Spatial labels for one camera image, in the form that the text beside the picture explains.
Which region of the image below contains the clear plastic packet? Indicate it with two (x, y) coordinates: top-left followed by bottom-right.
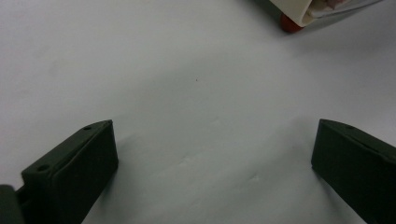
(306, 0), (386, 30)

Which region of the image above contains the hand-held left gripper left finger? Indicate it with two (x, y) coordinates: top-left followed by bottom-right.
(16, 119), (120, 224)

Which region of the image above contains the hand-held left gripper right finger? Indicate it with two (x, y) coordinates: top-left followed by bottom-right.
(310, 119), (396, 224)

